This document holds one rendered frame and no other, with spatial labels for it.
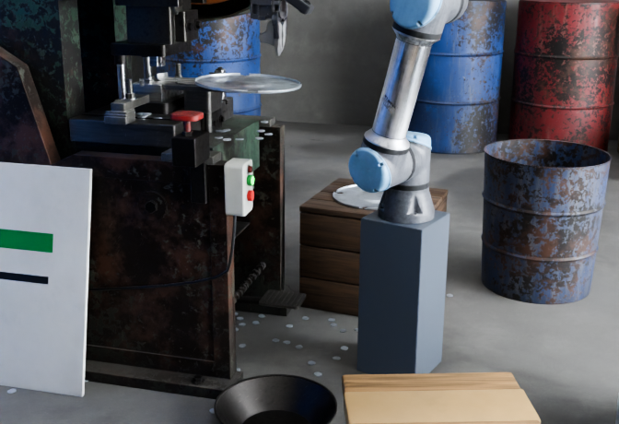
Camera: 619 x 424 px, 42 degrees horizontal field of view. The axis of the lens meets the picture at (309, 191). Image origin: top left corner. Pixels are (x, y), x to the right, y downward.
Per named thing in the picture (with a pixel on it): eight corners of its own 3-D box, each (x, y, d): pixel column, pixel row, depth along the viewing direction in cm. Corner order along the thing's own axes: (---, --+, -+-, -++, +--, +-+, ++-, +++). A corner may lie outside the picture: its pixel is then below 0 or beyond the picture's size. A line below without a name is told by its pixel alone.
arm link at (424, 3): (409, 191, 210) (471, -18, 187) (377, 205, 199) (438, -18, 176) (371, 172, 216) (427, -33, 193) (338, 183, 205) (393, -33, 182)
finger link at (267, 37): (262, 55, 219) (261, 20, 217) (282, 55, 218) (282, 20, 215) (257, 56, 217) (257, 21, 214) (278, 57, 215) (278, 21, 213)
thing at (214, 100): (265, 127, 232) (264, 79, 228) (250, 137, 219) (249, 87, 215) (183, 122, 238) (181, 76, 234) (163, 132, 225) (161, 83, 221)
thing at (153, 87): (183, 93, 236) (182, 76, 235) (161, 101, 222) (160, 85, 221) (154, 91, 238) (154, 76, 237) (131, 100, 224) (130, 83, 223)
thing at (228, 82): (195, 92, 207) (195, 89, 207) (193, 74, 234) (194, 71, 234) (308, 95, 211) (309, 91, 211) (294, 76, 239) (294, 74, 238)
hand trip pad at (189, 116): (205, 142, 197) (204, 111, 195) (196, 147, 192) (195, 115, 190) (179, 140, 199) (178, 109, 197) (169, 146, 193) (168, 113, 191)
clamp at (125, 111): (154, 112, 222) (152, 75, 220) (125, 124, 207) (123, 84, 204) (134, 111, 224) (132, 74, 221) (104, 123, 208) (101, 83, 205)
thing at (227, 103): (234, 116, 250) (233, 97, 248) (175, 148, 208) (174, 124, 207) (144, 111, 257) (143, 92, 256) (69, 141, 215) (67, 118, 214)
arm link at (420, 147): (437, 179, 218) (440, 129, 214) (412, 190, 208) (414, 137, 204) (400, 171, 225) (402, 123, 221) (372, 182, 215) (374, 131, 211)
